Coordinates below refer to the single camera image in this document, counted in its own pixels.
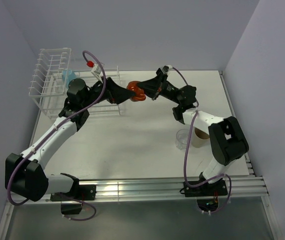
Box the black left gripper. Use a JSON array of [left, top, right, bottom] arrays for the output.
[[81, 76, 136, 109]]

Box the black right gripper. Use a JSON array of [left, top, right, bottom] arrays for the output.
[[135, 72, 182, 106]]

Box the orange mug black interior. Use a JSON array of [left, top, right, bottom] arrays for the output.
[[126, 81, 147, 102]]

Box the light blue ceramic mug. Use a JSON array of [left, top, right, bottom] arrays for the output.
[[61, 69, 77, 89]]

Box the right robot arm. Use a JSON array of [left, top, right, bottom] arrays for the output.
[[135, 65, 249, 195]]

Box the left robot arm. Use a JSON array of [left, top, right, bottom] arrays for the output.
[[5, 77, 136, 206]]

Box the clear plastic cup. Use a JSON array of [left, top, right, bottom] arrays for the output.
[[175, 129, 192, 150]]

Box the beige paper cup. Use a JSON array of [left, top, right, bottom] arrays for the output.
[[191, 128, 210, 148]]

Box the white wire dish rack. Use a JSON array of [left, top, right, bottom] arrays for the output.
[[26, 47, 123, 119]]

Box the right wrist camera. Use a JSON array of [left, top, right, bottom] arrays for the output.
[[160, 65, 173, 75]]

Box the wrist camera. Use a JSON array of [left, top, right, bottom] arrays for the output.
[[160, 65, 173, 75], [86, 60, 105, 80]]

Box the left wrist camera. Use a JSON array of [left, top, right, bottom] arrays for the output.
[[86, 60, 105, 80]]

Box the aluminium mounting rail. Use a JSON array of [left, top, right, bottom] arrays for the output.
[[79, 175, 269, 203]]

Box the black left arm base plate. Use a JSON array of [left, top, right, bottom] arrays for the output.
[[50, 184, 97, 202]]

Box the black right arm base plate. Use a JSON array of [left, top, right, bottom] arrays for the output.
[[179, 180, 229, 198]]

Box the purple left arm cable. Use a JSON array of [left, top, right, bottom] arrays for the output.
[[6, 50, 106, 222]]

